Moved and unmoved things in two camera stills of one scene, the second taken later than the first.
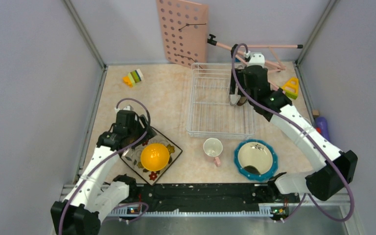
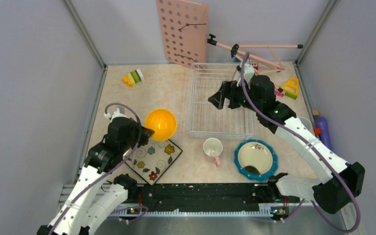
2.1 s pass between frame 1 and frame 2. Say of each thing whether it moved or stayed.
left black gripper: stayed
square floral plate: stayed
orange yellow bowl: moved
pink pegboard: stayed
